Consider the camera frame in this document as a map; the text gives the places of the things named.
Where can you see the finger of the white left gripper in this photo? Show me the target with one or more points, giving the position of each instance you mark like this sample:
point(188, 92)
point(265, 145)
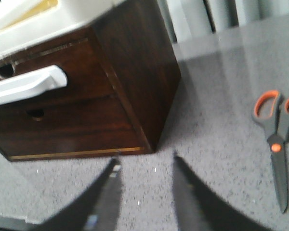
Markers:
point(32, 84)

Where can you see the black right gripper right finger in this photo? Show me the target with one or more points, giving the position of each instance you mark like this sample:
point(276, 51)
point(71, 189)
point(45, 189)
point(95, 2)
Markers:
point(198, 208)

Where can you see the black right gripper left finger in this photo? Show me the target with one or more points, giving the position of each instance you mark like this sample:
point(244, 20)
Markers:
point(96, 209)

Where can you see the wooden drawer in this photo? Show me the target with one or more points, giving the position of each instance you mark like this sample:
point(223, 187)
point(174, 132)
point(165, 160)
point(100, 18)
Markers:
point(88, 127)
point(87, 79)

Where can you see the grey orange scissors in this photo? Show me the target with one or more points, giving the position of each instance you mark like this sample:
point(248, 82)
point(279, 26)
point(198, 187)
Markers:
point(276, 130)

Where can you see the dark wooden drawer cabinet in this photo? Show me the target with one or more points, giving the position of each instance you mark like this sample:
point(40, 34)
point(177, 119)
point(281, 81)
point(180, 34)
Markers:
point(133, 47)

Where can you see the white tray on cabinet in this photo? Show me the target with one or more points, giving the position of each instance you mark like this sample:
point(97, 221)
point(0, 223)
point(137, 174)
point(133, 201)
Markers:
point(65, 16)

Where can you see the grey window curtain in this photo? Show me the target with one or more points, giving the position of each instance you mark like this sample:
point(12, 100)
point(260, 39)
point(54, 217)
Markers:
point(189, 19)

